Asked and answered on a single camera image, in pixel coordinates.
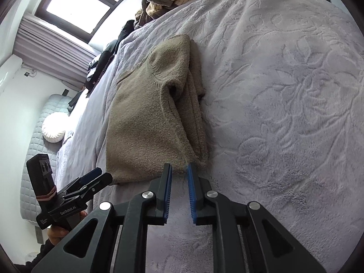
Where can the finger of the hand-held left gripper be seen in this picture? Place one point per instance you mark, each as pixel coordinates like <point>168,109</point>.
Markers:
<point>91,175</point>
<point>99,182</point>

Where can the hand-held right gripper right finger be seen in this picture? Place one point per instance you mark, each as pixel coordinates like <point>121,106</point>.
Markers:
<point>192,196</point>

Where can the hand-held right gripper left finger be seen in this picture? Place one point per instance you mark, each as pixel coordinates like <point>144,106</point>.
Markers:
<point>168,193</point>

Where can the brown knit sweater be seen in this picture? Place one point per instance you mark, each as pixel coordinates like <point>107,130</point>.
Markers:
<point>142,119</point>

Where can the person's left forearm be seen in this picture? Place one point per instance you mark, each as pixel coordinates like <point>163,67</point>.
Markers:
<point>37,256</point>

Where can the person's left hand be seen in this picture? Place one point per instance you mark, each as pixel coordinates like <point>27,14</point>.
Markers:
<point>55,234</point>

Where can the grey quilted headboard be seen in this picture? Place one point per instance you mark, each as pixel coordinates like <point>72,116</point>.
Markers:
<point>31,153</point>

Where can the pale lavender bed sheet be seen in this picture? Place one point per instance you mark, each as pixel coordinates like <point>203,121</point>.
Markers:
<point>91,125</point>

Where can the white round cushion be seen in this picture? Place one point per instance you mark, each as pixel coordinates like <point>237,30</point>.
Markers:
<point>52,128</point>

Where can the dark flat cloth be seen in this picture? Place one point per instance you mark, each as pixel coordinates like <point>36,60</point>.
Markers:
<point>75,101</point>

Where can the white air conditioner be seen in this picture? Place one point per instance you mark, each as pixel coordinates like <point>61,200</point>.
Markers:
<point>8,74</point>

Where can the grey embossed blanket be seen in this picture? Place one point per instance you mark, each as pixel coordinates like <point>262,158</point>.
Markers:
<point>284,105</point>

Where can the grey curtain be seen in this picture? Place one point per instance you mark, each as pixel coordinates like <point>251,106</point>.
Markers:
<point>51,45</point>

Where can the black garment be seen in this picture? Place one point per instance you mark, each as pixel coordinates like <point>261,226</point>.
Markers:
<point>126,31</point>

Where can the window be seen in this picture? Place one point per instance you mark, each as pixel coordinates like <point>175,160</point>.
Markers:
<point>76,5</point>

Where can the small wall device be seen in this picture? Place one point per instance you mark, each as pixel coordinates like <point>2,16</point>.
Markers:
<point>28,74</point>

